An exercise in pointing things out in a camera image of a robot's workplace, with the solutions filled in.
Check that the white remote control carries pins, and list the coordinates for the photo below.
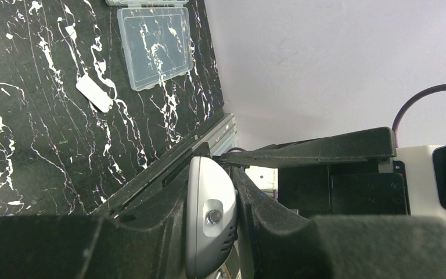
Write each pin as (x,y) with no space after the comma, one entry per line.
(211,217)

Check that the white remote battery cover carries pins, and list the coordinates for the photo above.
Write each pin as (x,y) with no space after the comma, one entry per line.
(98,97)

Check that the clear plastic screw organizer box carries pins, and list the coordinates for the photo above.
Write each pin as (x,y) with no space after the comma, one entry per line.
(155,36)

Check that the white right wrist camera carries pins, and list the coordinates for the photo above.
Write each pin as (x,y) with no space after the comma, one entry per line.
(421,184)

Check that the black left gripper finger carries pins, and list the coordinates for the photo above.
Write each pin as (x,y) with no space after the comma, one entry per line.
(145,242)

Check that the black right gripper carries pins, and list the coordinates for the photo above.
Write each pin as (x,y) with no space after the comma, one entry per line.
(330,176)

